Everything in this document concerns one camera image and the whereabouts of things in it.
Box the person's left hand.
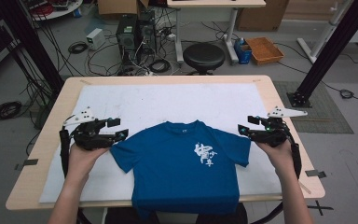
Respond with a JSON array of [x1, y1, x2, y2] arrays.
[[66, 142, 112, 185]]

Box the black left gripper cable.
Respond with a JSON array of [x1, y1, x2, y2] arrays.
[[58, 114, 76, 179]]

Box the large black computer tower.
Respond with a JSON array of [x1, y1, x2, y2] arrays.
[[115, 14, 139, 69]]

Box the white desk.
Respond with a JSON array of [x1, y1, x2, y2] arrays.
[[166, 0, 268, 65]]

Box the blue box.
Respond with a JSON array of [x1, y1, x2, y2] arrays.
[[233, 37, 253, 65]]

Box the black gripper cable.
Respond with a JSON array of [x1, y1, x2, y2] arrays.
[[58, 114, 76, 179], [283, 121, 303, 181]]

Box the white metal stand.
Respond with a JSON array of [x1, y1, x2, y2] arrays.
[[296, 0, 355, 64]]

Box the large cardboard box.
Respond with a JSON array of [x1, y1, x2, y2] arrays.
[[235, 0, 291, 33]]

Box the white electronics box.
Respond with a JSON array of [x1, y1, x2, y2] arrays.
[[85, 27, 106, 51]]

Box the large coiled black cable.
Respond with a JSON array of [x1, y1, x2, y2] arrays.
[[0, 100, 23, 122]]

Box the grey floor mat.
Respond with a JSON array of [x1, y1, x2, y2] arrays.
[[272, 80, 355, 135]]

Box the black round stool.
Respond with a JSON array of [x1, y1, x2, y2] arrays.
[[182, 42, 227, 77]]

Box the white table mat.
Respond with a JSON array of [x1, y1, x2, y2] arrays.
[[38, 82, 298, 204]]

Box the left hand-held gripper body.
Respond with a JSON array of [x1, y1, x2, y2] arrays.
[[62, 106, 117, 151]]

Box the black metal frame post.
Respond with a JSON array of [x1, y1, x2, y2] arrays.
[[286, 0, 358, 109], [0, 0, 65, 96]]

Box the round white table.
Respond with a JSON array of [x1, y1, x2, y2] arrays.
[[21, 0, 84, 22]]

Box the light wooden table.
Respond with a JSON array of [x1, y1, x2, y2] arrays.
[[5, 75, 326, 212]]

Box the person's dark pants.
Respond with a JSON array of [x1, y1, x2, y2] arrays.
[[103, 203, 250, 224]]

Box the person's right hand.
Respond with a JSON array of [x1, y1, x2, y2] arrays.
[[254, 138, 296, 177]]

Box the grey tape strip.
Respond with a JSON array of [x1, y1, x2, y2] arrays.
[[304, 169, 327, 179], [14, 158, 40, 172]]

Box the small cardboard box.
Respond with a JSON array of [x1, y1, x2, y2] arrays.
[[97, 0, 150, 21]]

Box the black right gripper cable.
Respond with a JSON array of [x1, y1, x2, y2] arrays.
[[283, 121, 303, 181]]

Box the black tape cross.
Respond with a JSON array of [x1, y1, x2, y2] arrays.
[[304, 200, 335, 217]]

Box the small coiled black cable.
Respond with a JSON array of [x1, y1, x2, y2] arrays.
[[338, 89, 355, 100]]

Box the orange tray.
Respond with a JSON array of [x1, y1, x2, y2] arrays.
[[244, 36, 285, 66]]

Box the small black computer tower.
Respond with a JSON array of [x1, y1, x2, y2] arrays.
[[136, 9, 158, 56]]

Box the blue t-shirt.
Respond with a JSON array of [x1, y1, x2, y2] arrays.
[[109, 119, 252, 219]]

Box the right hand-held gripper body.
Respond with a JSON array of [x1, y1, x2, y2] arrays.
[[248, 105, 309, 148]]

